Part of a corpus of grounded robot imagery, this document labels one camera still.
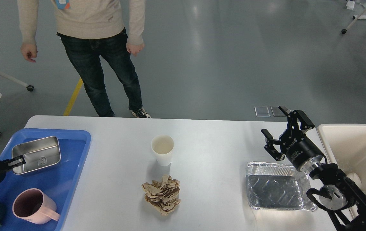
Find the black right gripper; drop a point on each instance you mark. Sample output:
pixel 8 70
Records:
pixel 303 154

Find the stainless steel rectangular tray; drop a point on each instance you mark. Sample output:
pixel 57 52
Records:
pixel 38 155

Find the pink mug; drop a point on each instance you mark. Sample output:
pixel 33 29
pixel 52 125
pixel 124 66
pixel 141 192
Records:
pixel 34 206

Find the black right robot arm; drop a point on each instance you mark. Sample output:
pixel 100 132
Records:
pixel 339 196

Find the person right hand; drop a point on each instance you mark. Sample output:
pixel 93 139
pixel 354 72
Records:
pixel 29 52

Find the person left hand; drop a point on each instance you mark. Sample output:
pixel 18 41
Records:
pixel 134 49

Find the right clear floor plate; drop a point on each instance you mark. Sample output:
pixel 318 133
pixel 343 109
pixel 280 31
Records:
pixel 277 112

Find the clear floor plate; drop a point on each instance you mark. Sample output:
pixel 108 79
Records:
pixel 262 111
pixel 277 112

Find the left clear floor plate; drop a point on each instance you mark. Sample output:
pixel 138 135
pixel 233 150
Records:
pixel 262 111

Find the blue plastic tray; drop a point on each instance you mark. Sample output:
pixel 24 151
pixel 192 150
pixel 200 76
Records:
pixel 58 182

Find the aluminium foil tray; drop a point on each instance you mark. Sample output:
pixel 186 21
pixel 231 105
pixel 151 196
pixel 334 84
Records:
pixel 273 186

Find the white paper cup in bin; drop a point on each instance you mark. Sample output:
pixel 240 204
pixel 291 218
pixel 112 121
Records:
pixel 355 178

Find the beige plastic bin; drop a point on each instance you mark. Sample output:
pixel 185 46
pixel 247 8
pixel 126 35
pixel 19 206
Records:
pixel 345 145

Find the crumpled brown paper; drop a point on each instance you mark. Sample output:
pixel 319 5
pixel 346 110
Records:
pixel 163 195

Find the person in beige sweater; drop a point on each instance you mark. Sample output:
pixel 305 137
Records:
pixel 94 29

